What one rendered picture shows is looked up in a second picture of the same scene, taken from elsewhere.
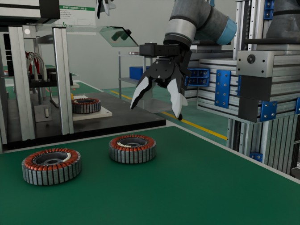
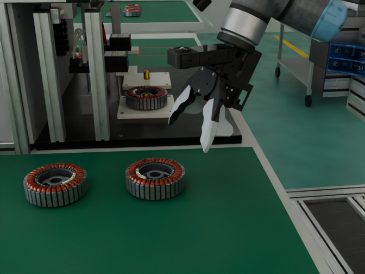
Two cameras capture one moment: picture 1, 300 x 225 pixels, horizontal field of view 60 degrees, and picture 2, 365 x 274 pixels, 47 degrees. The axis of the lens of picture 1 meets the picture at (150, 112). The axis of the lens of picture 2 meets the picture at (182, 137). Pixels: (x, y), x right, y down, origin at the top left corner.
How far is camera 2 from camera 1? 0.33 m
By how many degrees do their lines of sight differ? 24
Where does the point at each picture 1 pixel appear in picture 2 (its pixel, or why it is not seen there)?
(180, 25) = (236, 19)
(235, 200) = not seen: outside the picture
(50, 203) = (32, 228)
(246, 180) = (258, 257)
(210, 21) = (292, 10)
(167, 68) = (208, 82)
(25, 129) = (53, 130)
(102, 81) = not seen: hidden behind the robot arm
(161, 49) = (194, 58)
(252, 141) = not seen: outside the picture
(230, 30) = (328, 23)
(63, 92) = (97, 90)
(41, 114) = (88, 106)
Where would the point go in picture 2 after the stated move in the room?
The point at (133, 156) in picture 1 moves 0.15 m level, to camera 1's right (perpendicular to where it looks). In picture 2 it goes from (145, 191) to (225, 210)
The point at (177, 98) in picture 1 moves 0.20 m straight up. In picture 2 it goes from (208, 128) to (211, 4)
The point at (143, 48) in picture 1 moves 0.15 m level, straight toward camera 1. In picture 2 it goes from (169, 56) to (126, 80)
